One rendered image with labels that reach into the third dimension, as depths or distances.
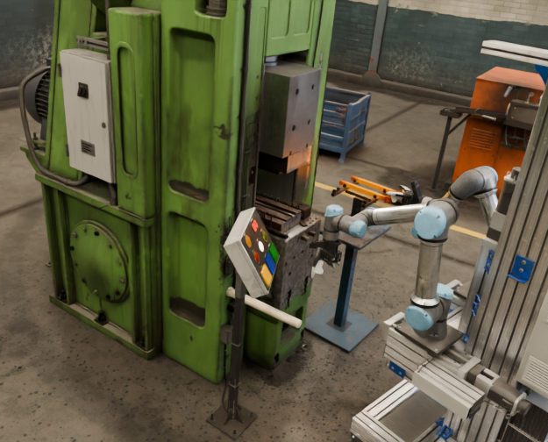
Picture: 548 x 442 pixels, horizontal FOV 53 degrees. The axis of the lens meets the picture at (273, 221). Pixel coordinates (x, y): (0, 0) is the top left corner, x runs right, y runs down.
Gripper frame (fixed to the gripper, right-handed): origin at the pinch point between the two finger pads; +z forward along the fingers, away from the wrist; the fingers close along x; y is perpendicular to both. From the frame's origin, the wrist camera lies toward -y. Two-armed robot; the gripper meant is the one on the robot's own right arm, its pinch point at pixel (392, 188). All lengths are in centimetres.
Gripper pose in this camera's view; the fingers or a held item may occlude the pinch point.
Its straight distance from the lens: 324.9
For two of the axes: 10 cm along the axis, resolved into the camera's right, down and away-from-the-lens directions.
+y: -0.8, 8.9, 4.5
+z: -7.7, -3.4, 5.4
